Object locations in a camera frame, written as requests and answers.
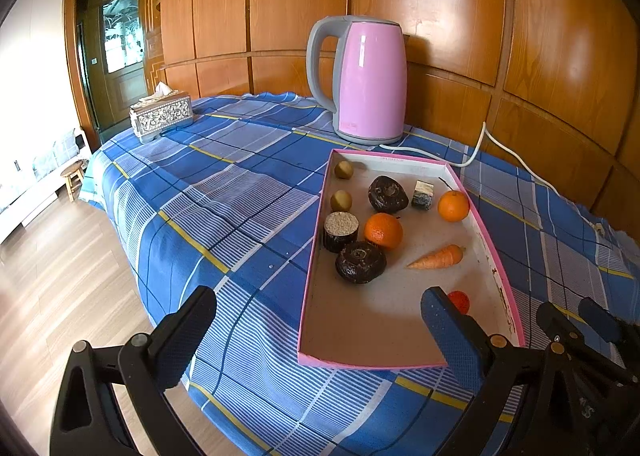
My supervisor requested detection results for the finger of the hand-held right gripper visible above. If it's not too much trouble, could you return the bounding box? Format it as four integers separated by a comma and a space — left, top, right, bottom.
536, 301, 633, 382
579, 297, 640, 352

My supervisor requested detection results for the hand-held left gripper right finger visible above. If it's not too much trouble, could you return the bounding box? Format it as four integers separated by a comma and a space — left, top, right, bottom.
421, 286, 591, 456

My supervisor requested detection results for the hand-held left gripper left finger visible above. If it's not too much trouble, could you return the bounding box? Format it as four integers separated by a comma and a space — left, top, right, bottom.
49, 285, 218, 456

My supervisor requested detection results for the small red tomato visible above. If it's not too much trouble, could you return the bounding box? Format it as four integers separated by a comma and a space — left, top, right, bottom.
446, 290, 472, 315

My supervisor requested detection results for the pink-edged shallow cardboard box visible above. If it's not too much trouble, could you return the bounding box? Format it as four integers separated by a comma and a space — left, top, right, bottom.
297, 149, 527, 369

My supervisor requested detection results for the orange carrot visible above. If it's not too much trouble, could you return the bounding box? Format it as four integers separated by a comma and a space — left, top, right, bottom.
406, 245, 467, 270

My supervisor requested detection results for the dark brown water chestnut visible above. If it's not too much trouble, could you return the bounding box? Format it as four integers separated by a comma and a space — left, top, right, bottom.
334, 241, 388, 285
368, 175, 410, 214

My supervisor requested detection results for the orange tangerine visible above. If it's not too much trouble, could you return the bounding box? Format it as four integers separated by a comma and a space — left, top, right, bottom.
364, 213, 404, 251
438, 189, 471, 223

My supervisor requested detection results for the small dark-skinned cut cube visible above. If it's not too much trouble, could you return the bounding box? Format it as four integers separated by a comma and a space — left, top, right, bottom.
411, 179, 435, 211

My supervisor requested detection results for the dark-skinned cut cylinder piece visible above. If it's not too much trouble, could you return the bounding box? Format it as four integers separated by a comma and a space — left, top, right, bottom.
322, 211, 361, 253

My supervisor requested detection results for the blue plaid tablecloth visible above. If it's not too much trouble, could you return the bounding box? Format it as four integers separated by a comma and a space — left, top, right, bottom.
80, 92, 640, 456

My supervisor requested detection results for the small wooden stool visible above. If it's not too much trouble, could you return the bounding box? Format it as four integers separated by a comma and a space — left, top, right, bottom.
60, 161, 88, 202

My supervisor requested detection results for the silver ornate tissue box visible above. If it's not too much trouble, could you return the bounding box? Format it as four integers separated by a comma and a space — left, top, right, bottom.
129, 91, 194, 144

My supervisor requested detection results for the white sofa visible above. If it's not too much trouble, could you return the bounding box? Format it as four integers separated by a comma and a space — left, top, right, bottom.
0, 126, 88, 244

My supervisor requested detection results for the pink electric kettle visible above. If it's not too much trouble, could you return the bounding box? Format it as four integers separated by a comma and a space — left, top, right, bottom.
306, 15, 408, 145

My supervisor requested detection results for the wooden door with glass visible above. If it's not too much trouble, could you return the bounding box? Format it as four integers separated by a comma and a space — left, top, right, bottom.
75, 0, 161, 137

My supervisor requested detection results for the white power cable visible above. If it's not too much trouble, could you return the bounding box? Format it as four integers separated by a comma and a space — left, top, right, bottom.
379, 121, 603, 232

